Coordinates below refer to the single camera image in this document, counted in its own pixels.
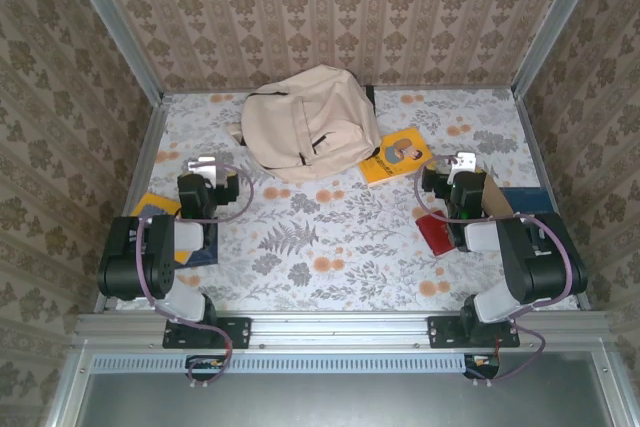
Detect yellow book dark-haired cartoon cover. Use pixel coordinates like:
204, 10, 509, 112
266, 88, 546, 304
130, 191, 194, 266

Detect red wallet case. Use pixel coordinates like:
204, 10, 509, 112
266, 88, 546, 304
415, 209, 457, 258

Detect dark blue book plant drawing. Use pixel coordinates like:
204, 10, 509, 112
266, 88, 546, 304
187, 221, 220, 268

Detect dark blue book yellow label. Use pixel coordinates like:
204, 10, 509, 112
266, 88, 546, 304
499, 187, 556, 216

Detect yellow book hugging cartoon cover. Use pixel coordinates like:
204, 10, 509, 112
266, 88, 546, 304
358, 126, 434, 189

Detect beige fabric backpack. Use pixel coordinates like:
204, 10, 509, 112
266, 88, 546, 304
227, 64, 382, 184

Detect floral patterned table cover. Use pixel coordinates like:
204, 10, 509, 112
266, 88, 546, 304
107, 89, 584, 312

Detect grey metal panel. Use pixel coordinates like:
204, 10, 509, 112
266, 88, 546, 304
79, 371, 614, 427

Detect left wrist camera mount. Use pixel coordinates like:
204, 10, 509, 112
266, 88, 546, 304
185, 156, 219, 183

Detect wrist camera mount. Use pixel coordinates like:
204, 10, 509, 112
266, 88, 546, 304
185, 156, 219, 183
447, 150, 477, 183

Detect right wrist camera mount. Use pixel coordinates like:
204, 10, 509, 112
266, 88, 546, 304
447, 150, 477, 183

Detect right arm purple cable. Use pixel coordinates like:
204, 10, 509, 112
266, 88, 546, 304
413, 155, 575, 384

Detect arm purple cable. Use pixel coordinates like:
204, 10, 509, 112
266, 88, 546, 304
413, 155, 575, 384
134, 162, 255, 389

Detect left aluminium side rail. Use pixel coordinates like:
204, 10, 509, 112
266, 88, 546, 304
94, 94, 174, 313

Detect aluminium side rail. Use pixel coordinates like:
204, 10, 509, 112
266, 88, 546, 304
94, 94, 174, 313
512, 89, 592, 312

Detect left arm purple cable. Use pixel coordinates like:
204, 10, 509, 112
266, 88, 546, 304
134, 162, 255, 389

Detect right aluminium side rail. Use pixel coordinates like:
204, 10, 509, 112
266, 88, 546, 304
512, 89, 592, 312

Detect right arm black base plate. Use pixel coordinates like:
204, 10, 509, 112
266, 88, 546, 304
427, 315, 521, 350

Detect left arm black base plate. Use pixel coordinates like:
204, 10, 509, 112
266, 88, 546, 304
162, 316, 251, 350

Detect aluminium front frame rail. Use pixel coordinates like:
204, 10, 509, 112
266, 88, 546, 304
73, 310, 617, 348

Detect left aluminium corner post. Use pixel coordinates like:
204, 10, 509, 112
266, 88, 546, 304
58, 0, 166, 104

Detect aluminium corner post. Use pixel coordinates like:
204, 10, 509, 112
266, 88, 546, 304
58, 0, 166, 104
510, 0, 610, 101

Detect right aluminium corner post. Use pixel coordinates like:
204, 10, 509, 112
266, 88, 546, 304
510, 0, 610, 101

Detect grey slotted cable duct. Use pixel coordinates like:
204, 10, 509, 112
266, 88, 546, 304
92, 353, 474, 375

